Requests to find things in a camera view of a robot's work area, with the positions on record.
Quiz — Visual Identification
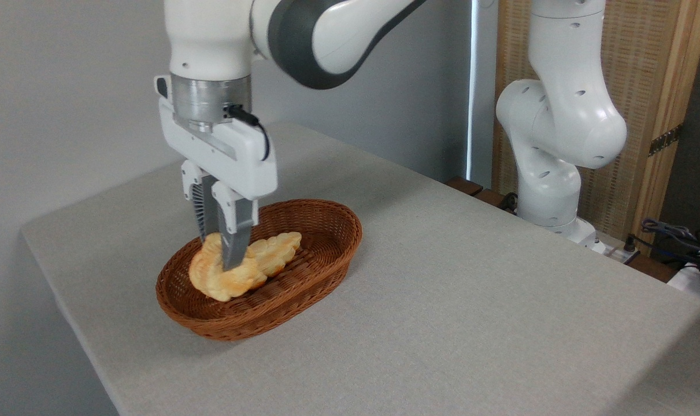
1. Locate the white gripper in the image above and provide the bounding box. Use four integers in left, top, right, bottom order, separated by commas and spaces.
154, 75, 279, 271

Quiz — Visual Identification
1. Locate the round golden bread roll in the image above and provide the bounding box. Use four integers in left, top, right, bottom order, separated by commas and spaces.
188, 233, 268, 302

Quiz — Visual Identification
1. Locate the long golden bread roll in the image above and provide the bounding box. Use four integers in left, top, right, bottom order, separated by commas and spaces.
247, 232, 302, 277

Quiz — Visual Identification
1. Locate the brown wicker oval basket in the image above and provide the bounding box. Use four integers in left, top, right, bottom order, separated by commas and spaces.
155, 199, 363, 341

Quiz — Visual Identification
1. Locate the brown wooden bench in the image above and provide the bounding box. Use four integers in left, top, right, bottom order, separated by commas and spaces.
445, 176, 521, 216

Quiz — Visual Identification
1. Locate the gray tablecloth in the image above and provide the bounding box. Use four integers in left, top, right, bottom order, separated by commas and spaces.
20, 121, 700, 416

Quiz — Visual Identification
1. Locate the metal screen hinge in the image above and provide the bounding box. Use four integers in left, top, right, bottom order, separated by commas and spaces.
649, 123, 684, 157

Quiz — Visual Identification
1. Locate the dark gray partition panel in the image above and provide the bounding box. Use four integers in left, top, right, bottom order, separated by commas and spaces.
661, 25, 700, 233

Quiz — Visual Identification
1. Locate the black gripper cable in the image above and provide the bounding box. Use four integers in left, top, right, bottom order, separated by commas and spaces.
224, 104, 271, 161

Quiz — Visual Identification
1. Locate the bundle of black cables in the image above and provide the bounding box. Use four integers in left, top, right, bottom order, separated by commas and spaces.
626, 218, 700, 273

